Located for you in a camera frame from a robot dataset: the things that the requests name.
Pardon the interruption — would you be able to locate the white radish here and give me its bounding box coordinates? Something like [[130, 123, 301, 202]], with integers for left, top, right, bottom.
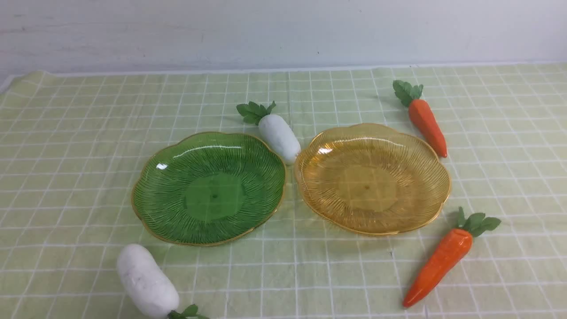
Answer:
[[236, 101, 301, 165], [116, 244, 206, 319]]

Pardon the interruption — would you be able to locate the orange carrot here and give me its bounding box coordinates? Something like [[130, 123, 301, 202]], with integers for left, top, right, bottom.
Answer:
[[392, 79, 448, 158], [402, 206, 501, 307]]

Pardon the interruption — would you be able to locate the green glass plate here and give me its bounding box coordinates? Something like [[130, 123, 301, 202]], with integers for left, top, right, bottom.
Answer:
[[130, 132, 287, 246]]

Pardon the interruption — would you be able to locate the amber glass plate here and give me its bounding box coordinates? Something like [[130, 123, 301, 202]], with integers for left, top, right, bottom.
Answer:
[[294, 123, 452, 237]]

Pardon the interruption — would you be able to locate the green checked tablecloth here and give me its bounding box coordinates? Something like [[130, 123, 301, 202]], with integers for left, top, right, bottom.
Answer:
[[0, 63, 567, 319]]

